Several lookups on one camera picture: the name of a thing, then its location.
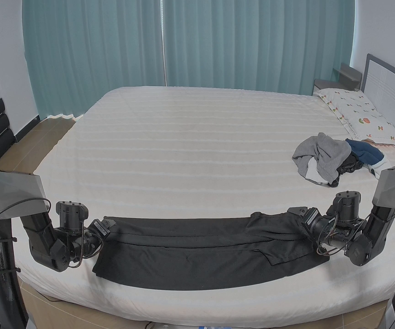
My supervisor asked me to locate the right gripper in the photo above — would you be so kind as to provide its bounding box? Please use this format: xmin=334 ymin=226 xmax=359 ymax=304
xmin=288 ymin=207 xmax=335 ymax=247

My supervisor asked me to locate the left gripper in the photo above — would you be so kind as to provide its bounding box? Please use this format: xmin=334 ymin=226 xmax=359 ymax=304
xmin=82 ymin=219 xmax=118 ymax=257

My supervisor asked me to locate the black T-shirt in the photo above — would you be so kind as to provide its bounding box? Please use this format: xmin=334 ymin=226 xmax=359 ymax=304
xmin=92 ymin=211 xmax=331 ymax=292

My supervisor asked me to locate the pile of clothes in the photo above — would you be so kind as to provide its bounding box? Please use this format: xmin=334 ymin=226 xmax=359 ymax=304
xmin=292 ymin=132 xmax=389 ymax=188

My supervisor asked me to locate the bed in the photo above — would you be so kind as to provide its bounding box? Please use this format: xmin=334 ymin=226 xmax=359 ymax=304
xmin=14 ymin=53 xmax=395 ymax=325

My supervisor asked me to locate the white printed pillow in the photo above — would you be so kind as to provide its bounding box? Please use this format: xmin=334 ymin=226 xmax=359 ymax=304
xmin=313 ymin=88 xmax=395 ymax=146

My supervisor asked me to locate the grey bedside table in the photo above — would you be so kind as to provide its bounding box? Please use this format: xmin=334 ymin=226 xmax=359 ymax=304
xmin=314 ymin=63 xmax=362 ymax=92

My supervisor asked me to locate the blue-green curtain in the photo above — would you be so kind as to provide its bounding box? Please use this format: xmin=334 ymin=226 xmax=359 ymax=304
xmin=22 ymin=0 xmax=166 ymax=121
xmin=162 ymin=0 xmax=356 ymax=97

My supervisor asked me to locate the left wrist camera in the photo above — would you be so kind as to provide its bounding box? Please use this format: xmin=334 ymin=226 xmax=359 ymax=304
xmin=91 ymin=219 xmax=110 ymax=238

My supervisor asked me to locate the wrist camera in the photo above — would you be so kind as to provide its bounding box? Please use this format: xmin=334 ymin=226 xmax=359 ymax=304
xmin=301 ymin=207 xmax=321 ymax=228
xmin=91 ymin=219 xmax=110 ymax=238

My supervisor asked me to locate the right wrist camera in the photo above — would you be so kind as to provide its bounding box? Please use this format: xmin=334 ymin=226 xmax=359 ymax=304
xmin=301 ymin=207 xmax=321 ymax=228

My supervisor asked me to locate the black cable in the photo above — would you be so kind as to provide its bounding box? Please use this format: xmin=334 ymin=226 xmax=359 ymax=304
xmin=0 ymin=197 xmax=52 ymax=241

